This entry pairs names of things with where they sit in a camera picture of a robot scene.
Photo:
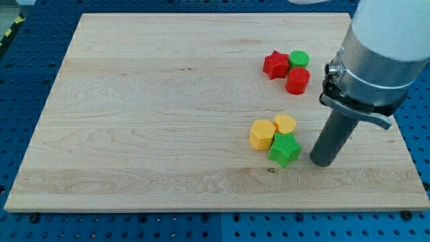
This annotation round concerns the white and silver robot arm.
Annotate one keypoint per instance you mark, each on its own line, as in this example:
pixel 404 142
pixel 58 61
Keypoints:
pixel 384 50

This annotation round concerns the green star block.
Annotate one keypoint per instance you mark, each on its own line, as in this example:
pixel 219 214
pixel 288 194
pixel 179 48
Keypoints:
pixel 284 149

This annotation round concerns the red star block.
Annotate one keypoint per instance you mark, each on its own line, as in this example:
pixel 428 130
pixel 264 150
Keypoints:
pixel 276 65

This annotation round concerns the light wooden board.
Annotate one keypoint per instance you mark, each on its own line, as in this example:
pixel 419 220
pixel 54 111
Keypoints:
pixel 152 112

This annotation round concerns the yellow hexagon block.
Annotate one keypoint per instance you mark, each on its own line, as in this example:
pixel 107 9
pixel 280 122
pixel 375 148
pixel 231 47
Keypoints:
pixel 261 135

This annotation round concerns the yellow heart block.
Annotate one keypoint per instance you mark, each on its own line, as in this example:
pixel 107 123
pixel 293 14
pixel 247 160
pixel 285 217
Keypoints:
pixel 284 124

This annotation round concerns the red cylinder block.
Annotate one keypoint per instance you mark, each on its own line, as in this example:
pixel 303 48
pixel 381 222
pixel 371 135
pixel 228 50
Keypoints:
pixel 297 81

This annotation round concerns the green cylinder block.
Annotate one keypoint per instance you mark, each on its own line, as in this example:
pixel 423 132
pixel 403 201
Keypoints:
pixel 298 58

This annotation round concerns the grey cylindrical pointer tool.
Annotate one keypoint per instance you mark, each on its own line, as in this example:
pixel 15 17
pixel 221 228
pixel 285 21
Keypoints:
pixel 332 138

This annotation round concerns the black bolt front left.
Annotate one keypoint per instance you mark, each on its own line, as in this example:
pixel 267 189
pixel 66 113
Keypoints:
pixel 34 218

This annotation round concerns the black bolt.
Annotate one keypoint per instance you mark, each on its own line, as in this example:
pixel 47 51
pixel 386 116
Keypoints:
pixel 34 218
pixel 407 215

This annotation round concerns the black bolt front right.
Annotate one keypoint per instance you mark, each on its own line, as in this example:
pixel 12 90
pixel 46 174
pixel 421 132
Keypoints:
pixel 407 215

